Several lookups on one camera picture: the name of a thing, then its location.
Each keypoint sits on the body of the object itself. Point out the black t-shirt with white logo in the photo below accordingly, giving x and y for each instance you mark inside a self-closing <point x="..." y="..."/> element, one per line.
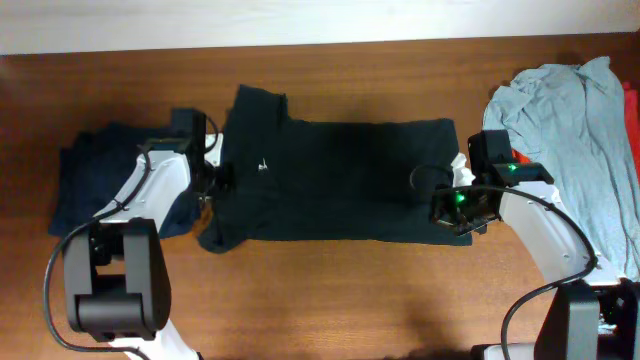
<point x="299" y="180"/>

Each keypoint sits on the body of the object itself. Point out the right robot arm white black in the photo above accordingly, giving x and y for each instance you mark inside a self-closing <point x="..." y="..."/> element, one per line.
<point x="594" y="313"/>

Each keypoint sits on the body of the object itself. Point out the grey t-shirt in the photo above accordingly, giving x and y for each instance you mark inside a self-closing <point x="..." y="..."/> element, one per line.
<point x="609" y="218"/>

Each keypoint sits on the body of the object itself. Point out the folded navy blue garment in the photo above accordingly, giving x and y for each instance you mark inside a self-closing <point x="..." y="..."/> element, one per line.
<point x="94" y="169"/>

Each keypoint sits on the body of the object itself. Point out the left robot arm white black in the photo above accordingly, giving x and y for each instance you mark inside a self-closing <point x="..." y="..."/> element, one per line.
<point x="116" y="284"/>

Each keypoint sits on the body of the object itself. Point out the red garment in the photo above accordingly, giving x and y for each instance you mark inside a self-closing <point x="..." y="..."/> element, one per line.
<point x="632" y="120"/>

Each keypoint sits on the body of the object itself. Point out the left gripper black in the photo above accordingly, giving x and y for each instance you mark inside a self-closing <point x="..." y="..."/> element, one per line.
<point x="227" y="180"/>

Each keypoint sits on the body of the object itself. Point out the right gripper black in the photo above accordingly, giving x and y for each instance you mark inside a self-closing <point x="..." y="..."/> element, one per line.
<point x="441" y="215"/>

